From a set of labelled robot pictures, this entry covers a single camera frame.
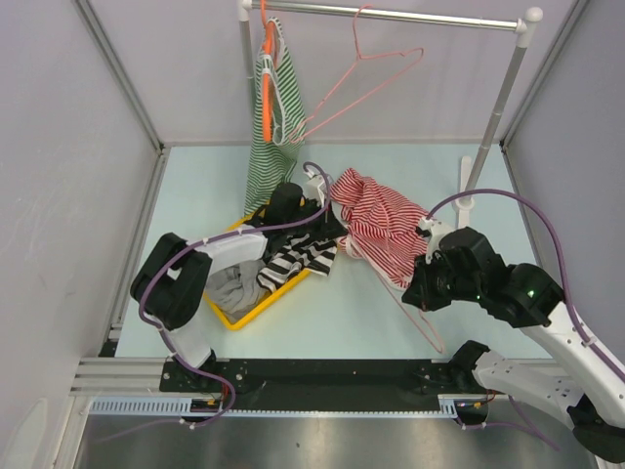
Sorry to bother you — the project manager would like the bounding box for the black white striped garment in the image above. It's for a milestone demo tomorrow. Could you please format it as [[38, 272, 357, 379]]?
[[255, 209, 348, 293]]

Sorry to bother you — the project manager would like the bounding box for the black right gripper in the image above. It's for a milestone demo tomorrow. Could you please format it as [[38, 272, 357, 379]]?
[[402, 250, 482, 312]]

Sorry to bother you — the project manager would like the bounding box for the orange plastic hanger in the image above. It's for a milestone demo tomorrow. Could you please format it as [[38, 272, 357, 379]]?
[[260, 0, 277, 143]]

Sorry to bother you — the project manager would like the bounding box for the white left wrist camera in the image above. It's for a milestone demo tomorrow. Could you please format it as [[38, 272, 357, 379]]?
[[303, 174, 333, 206]]

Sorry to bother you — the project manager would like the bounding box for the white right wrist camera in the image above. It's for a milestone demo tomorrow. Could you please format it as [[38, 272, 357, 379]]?
[[416, 217, 454, 244]]

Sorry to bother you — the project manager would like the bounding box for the white slotted cable duct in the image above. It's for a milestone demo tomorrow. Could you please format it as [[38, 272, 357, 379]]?
[[89, 395, 486, 418]]

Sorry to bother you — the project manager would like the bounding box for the grey garment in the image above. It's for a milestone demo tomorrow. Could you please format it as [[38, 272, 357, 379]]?
[[205, 260, 269, 323]]

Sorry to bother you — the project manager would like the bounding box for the yellow plastic basket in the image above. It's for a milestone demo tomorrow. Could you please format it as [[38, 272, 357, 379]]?
[[203, 218, 310, 330]]

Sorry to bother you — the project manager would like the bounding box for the pink wire hanger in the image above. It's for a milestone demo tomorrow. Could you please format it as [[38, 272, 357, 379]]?
[[349, 209, 448, 356], [288, 4, 425, 144]]

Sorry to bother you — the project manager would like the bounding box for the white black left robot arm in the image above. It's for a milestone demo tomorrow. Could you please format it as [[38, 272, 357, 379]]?
[[130, 183, 329, 391]]

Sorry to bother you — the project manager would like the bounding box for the silver white clothes rack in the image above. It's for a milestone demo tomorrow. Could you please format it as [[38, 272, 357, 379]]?
[[237, 0, 544, 231]]

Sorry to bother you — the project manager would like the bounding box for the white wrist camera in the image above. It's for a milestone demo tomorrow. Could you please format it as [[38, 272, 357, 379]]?
[[303, 174, 333, 206], [416, 217, 454, 244]]

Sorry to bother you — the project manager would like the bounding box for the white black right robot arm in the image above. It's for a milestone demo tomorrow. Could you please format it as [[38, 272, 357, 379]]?
[[402, 220, 624, 464]]

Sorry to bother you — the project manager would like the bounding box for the red white striped tank top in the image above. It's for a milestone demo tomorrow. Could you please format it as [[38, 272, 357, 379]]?
[[331, 168, 428, 290]]

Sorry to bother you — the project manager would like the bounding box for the green white striped tank top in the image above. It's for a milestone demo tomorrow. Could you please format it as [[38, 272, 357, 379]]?
[[244, 17, 306, 215]]

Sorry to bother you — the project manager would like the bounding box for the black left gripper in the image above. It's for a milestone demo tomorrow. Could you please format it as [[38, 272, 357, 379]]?
[[282, 196, 347, 242]]

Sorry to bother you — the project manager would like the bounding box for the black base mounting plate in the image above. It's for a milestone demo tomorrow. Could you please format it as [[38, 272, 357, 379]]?
[[159, 359, 494, 412]]

